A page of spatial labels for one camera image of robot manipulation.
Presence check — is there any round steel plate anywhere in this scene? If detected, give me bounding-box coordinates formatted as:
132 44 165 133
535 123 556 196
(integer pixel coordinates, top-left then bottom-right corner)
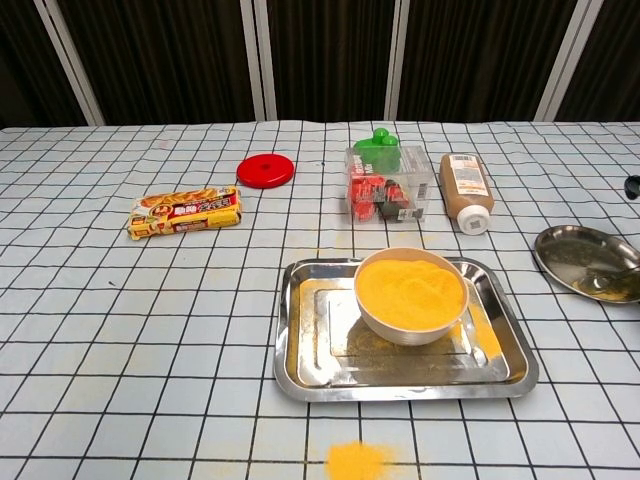
533 224 640 305

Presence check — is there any checked blue tablecloth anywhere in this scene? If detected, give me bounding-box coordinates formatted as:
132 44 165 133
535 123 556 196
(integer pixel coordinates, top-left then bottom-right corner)
0 119 640 480

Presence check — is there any orange powder pile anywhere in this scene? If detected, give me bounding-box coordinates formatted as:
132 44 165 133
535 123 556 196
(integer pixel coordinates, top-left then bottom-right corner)
324 439 401 480

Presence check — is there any green toy block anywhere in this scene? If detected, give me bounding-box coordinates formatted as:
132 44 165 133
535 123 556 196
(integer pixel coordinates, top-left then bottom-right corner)
352 127 402 174

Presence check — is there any white partition post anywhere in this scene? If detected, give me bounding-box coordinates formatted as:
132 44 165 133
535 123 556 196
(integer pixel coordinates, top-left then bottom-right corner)
383 0 417 121
33 0 105 126
238 0 279 122
533 0 597 122

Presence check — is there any white bowl of orange powder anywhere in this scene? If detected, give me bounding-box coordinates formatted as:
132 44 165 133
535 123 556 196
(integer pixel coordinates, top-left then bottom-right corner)
354 246 471 346

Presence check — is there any yellow snack package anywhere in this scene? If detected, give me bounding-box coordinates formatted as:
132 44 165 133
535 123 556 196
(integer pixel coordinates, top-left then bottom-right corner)
127 184 245 242

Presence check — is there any red round lid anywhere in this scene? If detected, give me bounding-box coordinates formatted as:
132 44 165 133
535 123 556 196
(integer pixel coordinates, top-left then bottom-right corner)
236 153 297 190

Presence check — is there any clear box with red packets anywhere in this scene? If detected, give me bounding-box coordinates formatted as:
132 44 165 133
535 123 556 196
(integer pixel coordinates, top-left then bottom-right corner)
343 144 435 225

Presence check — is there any metal spoon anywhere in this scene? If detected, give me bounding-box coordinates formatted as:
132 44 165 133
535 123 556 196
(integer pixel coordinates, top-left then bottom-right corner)
572 264 640 292

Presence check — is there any brown sauce bottle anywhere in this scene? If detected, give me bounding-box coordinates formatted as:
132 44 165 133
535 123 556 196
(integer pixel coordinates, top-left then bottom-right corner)
438 152 496 236

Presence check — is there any rectangular steel tray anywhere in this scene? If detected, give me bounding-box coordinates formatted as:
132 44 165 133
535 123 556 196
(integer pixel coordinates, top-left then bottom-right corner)
273 256 540 404

